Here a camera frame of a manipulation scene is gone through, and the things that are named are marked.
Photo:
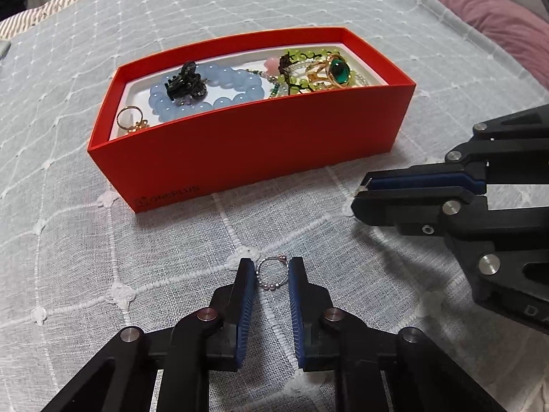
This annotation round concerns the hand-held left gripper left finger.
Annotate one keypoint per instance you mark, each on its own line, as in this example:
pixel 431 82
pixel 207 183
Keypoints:
pixel 246 309

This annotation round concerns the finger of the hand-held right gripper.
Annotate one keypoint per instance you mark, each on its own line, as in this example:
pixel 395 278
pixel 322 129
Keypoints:
pixel 420 182
pixel 386 212

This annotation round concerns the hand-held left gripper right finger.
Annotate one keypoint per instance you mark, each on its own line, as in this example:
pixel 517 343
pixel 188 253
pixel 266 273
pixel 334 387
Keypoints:
pixel 297 309

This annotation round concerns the red cardboard box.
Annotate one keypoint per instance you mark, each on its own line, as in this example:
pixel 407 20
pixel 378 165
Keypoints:
pixel 257 148

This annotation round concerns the black hair claw clip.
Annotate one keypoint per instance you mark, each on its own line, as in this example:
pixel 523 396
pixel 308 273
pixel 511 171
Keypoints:
pixel 187 84

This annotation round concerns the grey checked blanket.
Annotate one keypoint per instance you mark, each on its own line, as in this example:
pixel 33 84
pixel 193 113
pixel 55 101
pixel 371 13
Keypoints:
pixel 85 244

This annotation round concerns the pink pillow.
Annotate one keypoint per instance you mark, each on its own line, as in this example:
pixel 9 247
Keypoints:
pixel 493 13

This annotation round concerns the striped bedsheet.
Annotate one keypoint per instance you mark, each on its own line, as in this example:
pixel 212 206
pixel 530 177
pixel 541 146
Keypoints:
pixel 47 13

